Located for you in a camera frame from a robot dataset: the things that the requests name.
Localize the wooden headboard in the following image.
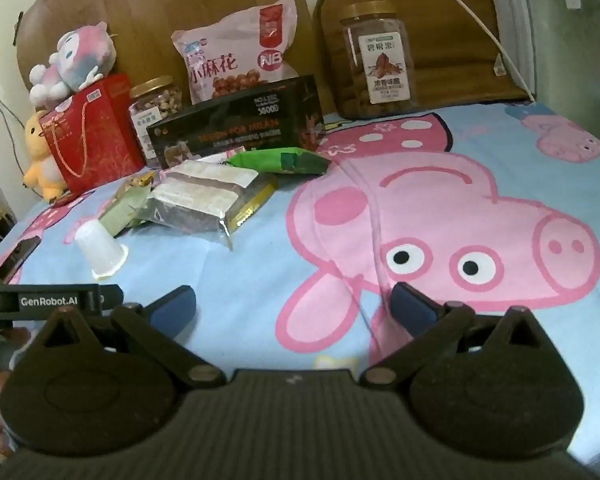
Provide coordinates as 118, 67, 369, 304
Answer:
16, 0, 331, 113

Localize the pink grey plush toy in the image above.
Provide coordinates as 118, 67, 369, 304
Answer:
29, 21, 118, 111

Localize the pink snack bag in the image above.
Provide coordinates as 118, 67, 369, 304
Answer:
171, 0, 299, 106

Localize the red gift bag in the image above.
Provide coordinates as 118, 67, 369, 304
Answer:
39, 74, 146, 197

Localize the brown seat cushion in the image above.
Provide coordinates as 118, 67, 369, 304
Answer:
312, 0, 531, 113

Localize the pecan jar with gold lid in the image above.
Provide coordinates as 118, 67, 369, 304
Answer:
339, 1, 419, 120

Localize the yellow chick plush toy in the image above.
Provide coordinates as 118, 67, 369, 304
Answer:
22, 109, 68, 204

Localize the cartoon pig printed bed sheet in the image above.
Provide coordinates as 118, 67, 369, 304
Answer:
0, 101, 600, 466

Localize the white cable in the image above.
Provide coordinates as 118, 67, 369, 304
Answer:
426, 0, 538, 104

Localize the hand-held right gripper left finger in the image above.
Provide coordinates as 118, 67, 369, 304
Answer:
39, 284, 227, 389

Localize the cashew jar with gold lid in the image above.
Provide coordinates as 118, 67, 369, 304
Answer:
128, 75, 184, 167

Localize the black smartphone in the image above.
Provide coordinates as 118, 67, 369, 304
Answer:
0, 236, 42, 283

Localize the pale green snack packet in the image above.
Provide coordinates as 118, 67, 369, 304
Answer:
99, 191, 152, 239

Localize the small yellow brown snack packet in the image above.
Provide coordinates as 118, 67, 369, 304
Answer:
121, 170, 157, 192

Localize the clear cake packet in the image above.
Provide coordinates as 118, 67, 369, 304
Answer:
160, 158, 259, 197
139, 180, 242, 252

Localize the black cardboard box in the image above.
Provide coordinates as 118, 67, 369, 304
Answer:
146, 75, 325, 170

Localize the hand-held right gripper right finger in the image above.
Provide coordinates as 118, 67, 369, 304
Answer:
362, 282, 557, 389

